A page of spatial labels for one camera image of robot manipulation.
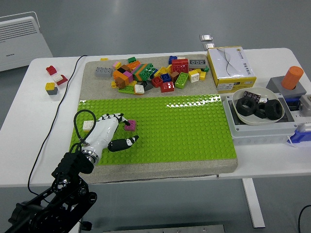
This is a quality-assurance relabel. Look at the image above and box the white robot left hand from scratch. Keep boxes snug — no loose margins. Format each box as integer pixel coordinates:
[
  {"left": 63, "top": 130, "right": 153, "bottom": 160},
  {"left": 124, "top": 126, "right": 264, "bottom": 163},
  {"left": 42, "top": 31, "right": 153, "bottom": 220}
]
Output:
[{"left": 82, "top": 112, "right": 140, "bottom": 161}]

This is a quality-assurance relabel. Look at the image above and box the white and yellow brick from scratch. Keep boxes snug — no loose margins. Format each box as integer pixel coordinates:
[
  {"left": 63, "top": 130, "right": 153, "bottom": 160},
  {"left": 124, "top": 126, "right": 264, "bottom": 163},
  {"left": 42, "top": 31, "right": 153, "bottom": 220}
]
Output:
[
  {"left": 82, "top": 120, "right": 95, "bottom": 133},
  {"left": 188, "top": 69, "right": 201, "bottom": 83}
]

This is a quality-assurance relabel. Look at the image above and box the pink toy brick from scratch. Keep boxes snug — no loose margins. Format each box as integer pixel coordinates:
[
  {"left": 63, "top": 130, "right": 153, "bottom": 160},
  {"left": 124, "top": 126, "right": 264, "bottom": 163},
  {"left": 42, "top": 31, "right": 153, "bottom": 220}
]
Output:
[{"left": 124, "top": 119, "right": 137, "bottom": 132}]

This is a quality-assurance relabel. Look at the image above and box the green studded baseplate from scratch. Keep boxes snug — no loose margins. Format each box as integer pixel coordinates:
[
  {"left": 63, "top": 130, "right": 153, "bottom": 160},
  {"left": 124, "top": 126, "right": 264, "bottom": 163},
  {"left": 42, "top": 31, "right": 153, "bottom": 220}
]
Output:
[{"left": 69, "top": 94, "right": 238, "bottom": 166}]

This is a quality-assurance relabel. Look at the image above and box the flat green plate brick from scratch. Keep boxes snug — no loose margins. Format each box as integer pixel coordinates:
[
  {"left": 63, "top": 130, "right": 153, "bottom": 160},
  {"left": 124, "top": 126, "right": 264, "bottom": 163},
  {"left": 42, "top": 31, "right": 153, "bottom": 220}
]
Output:
[{"left": 118, "top": 84, "right": 138, "bottom": 95}]

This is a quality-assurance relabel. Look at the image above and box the long grey brick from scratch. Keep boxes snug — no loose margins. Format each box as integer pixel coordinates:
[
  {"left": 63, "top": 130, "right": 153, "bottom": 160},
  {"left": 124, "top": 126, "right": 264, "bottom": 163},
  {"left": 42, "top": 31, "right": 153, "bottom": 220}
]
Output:
[{"left": 94, "top": 67, "right": 114, "bottom": 78}]

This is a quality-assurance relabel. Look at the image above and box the dark grey slope brick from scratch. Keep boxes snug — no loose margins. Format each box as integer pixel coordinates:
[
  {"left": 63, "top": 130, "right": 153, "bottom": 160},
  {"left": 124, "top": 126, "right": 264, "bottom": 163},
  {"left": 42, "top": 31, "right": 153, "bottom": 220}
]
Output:
[{"left": 141, "top": 80, "right": 154, "bottom": 92}]

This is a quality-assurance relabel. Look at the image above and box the grey-brown mat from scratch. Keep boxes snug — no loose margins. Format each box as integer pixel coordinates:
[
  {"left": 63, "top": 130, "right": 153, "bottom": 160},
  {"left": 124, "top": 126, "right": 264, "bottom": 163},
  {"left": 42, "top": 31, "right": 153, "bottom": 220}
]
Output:
[{"left": 79, "top": 53, "right": 239, "bottom": 184}]

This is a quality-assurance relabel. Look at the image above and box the yellow and grey brick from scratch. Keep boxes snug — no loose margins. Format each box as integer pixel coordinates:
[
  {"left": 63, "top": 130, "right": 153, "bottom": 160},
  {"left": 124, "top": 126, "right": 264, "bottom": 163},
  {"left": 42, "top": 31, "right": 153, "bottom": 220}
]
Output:
[{"left": 45, "top": 82, "right": 59, "bottom": 96}]

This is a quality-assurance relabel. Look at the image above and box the white and red brick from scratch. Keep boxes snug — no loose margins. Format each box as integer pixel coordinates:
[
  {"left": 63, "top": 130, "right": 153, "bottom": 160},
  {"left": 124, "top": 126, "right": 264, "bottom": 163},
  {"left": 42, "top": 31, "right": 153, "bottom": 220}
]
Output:
[{"left": 52, "top": 74, "right": 69, "bottom": 86}]

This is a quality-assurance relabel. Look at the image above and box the striped green brick stack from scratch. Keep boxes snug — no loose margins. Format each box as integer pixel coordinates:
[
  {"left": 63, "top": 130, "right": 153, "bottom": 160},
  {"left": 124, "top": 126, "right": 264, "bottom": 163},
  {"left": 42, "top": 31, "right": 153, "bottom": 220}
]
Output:
[{"left": 132, "top": 63, "right": 156, "bottom": 82}]

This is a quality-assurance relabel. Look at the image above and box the glossy red brick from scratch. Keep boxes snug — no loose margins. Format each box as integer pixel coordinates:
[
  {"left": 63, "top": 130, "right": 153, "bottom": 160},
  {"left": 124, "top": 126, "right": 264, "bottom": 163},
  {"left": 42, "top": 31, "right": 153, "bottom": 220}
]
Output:
[{"left": 160, "top": 82, "right": 175, "bottom": 93}]

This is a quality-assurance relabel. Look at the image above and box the light green brick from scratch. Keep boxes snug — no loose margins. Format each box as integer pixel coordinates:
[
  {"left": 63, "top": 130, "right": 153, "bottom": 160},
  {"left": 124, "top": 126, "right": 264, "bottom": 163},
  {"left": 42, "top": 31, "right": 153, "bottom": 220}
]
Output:
[{"left": 174, "top": 72, "right": 190, "bottom": 90}]

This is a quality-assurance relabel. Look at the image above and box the large red brick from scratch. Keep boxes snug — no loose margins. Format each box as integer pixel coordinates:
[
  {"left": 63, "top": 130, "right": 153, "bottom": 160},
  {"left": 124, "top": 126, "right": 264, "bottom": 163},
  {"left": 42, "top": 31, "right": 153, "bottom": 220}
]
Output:
[{"left": 171, "top": 58, "right": 190, "bottom": 73}]

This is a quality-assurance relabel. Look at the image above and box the grey three-hole brick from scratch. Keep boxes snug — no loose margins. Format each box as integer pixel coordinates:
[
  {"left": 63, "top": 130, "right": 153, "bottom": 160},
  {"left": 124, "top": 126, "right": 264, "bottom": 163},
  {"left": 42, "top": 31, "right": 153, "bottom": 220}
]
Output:
[{"left": 189, "top": 59, "right": 207, "bottom": 69}]

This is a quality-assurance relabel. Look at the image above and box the white panel heater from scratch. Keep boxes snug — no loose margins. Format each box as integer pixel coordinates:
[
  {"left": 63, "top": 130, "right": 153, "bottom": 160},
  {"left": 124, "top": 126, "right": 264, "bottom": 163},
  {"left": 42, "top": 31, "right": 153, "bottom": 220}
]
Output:
[{"left": 0, "top": 11, "right": 53, "bottom": 72}]

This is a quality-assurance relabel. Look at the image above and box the large black nut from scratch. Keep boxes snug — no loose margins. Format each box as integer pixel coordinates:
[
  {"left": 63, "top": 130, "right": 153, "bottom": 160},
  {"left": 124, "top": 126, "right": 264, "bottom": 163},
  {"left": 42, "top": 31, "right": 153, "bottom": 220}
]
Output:
[
  {"left": 235, "top": 97, "right": 258, "bottom": 118},
  {"left": 264, "top": 99, "right": 284, "bottom": 121}
]

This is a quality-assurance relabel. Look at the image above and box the white and yellow cardboard box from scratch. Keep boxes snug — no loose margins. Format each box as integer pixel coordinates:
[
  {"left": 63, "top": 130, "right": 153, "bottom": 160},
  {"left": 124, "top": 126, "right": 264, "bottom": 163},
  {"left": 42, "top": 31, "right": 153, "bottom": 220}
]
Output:
[{"left": 206, "top": 45, "right": 257, "bottom": 94}]

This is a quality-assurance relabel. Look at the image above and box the grey junction box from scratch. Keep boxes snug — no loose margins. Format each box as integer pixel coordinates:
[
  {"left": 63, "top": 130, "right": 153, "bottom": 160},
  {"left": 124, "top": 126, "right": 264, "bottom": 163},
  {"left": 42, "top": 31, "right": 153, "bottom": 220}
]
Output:
[{"left": 222, "top": 93, "right": 298, "bottom": 146}]

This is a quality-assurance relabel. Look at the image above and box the dark circuit board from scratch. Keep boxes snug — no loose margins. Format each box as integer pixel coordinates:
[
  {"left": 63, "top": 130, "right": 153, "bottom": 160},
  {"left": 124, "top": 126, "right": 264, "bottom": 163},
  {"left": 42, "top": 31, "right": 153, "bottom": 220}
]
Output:
[{"left": 242, "top": 90, "right": 261, "bottom": 102}]

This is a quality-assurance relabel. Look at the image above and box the small black nut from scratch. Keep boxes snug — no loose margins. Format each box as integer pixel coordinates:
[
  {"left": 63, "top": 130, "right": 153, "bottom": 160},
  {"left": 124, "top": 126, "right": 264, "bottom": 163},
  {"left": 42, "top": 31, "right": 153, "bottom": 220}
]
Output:
[{"left": 254, "top": 103, "right": 267, "bottom": 119}]

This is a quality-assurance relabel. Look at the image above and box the white table leg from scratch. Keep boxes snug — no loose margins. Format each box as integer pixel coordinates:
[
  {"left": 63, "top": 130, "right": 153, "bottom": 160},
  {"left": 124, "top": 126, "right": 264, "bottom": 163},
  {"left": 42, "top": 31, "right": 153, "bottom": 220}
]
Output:
[{"left": 242, "top": 178, "right": 266, "bottom": 229}]

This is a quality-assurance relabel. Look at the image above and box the white bowl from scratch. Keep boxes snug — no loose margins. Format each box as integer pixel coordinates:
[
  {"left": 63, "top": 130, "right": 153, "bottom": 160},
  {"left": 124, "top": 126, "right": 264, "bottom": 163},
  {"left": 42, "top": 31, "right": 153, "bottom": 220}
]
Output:
[{"left": 231, "top": 86, "right": 285, "bottom": 126}]

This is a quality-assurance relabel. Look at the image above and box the grey block holder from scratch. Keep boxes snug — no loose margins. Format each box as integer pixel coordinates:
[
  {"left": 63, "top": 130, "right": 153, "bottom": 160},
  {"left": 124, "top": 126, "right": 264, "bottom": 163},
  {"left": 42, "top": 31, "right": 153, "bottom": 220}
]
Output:
[{"left": 265, "top": 76, "right": 307, "bottom": 99}]

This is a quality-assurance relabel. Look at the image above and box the orange cylinder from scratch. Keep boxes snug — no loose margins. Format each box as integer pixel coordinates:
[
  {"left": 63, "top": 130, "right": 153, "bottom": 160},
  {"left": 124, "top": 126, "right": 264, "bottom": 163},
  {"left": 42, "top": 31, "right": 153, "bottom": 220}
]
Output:
[{"left": 281, "top": 66, "right": 304, "bottom": 91}]

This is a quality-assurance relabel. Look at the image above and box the blue plastic block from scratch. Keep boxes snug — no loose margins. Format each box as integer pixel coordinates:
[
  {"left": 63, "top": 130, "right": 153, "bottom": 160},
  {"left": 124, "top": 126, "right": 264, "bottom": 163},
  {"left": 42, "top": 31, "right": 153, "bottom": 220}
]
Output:
[{"left": 290, "top": 128, "right": 311, "bottom": 149}]

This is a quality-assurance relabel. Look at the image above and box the grey and beige socket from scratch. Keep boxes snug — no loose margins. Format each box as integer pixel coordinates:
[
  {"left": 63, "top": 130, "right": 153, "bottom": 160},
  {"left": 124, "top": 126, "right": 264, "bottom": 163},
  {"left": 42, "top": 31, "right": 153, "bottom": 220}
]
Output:
[{"left": 298, "top": 94, "right": 311, "bottom": 115}]

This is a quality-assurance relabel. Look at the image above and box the black power cord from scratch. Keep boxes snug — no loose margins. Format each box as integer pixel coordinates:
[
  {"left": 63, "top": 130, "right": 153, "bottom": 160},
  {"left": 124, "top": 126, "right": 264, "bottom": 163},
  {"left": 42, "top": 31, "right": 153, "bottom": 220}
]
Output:
[{"left": 27, "top": 54, "right": 88, "bottom": 195}]

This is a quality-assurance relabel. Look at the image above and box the black floor cable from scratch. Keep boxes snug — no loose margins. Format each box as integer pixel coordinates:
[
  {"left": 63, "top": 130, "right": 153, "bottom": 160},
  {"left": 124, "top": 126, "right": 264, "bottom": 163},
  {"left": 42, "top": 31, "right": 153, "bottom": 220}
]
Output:
[{"left": 298, "top": 205, "right": 311, "bottom": 233}]

